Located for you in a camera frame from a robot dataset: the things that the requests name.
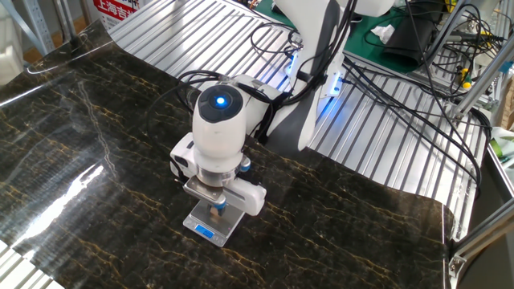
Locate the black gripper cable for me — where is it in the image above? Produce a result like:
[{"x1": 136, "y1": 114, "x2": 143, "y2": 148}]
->
[{"x1": 176, "y1": 0, "x2": 361, "y2": 145}]

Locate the aluminium frame bracket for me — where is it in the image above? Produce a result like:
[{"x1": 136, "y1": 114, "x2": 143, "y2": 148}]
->
[{"x1": 447, "y1": 198, "x2": 514, "y2": 280}]

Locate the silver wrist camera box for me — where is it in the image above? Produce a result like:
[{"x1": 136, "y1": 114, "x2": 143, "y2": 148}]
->
[{"x1": 182, "y1": 176, "x2": 228, "y2": 210}]

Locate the black cable with plug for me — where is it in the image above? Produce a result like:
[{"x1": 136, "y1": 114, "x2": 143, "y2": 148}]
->
[{"x1": 339, "y1": 78, "x2": 459, "y2": 121}]

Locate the black cable loop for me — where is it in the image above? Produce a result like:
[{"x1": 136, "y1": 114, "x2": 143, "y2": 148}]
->
[{"x1": 249, "y1": 22, "x2": 300, "y2": 57}]

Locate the black marble pattern mat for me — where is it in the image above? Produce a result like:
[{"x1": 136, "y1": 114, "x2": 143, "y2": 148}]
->
[{"x1": 0, "y1": 19, "x2": 457, "y2": 289}]

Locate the white foam block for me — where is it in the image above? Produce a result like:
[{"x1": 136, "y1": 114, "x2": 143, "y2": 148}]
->
[{"x1": 0, "y1": 3, "x2": 24, "y2": 86}]

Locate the white crumpled tissue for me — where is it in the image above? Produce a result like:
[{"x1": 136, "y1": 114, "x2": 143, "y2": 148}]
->
[{"x1": 369, "y1": 23, "x2": 397, "y2": 45}]

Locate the grey metal shelf upright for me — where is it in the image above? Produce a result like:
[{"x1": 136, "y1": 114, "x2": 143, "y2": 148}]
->
[{"x1": 0, "y1": 0, "x2": 55, "y2": 55}]

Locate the black pouch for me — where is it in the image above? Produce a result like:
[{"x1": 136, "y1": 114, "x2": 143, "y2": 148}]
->
[{"x1": 381, "y1": 6, "x2": 447, "y2": 69}]

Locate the grey metal pole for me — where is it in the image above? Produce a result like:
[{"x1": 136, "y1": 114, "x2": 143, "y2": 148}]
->
[{"x1": 51, "y1": 0, "x2": 81, "y2": 47}]

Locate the red and white sign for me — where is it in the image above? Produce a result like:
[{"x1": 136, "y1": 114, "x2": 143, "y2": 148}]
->
[{"x1": 92, "y1": 0, "x2": 141, "y2": 29}]

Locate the thick black cable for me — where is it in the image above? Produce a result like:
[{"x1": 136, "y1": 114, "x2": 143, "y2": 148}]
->
[{"x1": 341, "y1": 55, "x2": 483, "y2": 197}]

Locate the green cutting mat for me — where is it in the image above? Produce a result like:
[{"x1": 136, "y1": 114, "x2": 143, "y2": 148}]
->
[{"x1": 255, "y1": 0, "x2": 426, "y2": 75}]

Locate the aluminium frame post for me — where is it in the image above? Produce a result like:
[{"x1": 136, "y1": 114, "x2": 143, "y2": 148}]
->
[
  {"x1": 449, "y1": 47, "x2": 514, "y2": 125},
  {"x1": 419, "y1": 0, "x2": 471, "y2": 73}
]

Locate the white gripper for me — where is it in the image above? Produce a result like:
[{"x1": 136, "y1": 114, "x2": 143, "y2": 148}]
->
[{"x1": 169, "y1": 132, "x2": 268, "y2": 218}]

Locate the yellow handled screwdriver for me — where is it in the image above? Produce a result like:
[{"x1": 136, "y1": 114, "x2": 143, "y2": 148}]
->
[{"x1": 459, "y1": 67, "x2": 473, "y2": 90}]

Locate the silver digital scale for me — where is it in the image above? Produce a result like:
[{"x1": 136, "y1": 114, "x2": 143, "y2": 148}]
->
[{"x1": 182, "y1": 198, "x2": 247, "y2": 248}]

